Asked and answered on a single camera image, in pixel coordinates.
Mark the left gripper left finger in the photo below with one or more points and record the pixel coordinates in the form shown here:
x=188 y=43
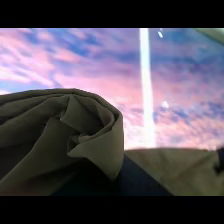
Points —
x=88 y=185

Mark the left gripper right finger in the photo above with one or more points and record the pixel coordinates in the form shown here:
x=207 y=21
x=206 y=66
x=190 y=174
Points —
x=136 y=181

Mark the olive green garment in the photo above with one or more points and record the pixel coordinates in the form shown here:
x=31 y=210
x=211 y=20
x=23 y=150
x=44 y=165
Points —
x=40 y=140

